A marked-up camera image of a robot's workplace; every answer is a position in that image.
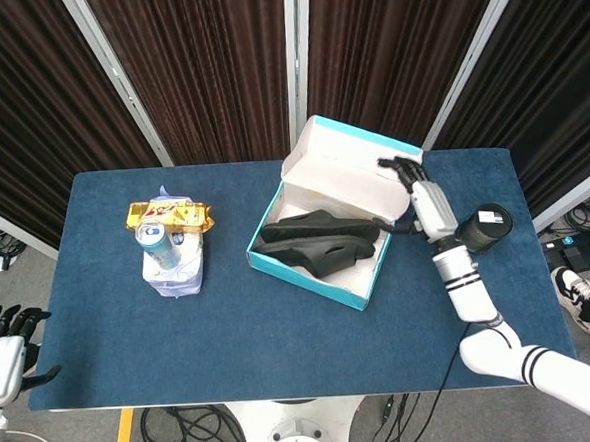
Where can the blue table cloth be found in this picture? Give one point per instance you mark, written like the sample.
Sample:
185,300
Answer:
132,351

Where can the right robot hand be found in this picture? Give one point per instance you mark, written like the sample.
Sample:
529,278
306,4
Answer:
434,207

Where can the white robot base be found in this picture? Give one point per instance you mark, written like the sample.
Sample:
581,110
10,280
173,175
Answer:
298,431

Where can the golden snack packet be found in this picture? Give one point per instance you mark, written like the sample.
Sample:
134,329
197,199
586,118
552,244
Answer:
174,216

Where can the light blue shoe box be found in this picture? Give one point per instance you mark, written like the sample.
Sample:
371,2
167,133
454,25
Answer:
337,178

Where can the black foot pedals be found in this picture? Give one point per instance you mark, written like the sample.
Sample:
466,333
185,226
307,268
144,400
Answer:
577,251

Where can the white tissue pack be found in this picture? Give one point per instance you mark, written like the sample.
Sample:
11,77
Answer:
178,280

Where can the brown curtain panel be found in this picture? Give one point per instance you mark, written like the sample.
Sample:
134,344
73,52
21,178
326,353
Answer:
390,50
27,97
556,65
206,76

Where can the black mesh cylinder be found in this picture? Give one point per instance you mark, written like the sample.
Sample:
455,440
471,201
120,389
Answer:
483,229

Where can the white partition post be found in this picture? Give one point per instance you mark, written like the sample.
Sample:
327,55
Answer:
574,195
123,86
299,55
20,233
478,44

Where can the white and black sneaker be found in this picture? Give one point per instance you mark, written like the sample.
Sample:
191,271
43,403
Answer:
570,289

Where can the light blue beverage can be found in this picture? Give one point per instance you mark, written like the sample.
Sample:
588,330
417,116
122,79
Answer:
157,244

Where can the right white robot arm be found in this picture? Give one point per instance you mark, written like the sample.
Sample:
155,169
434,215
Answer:
467,290

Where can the black slipper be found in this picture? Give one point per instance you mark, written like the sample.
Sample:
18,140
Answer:
337,263
300,225

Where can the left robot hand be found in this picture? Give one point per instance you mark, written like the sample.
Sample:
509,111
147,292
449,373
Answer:
0,364

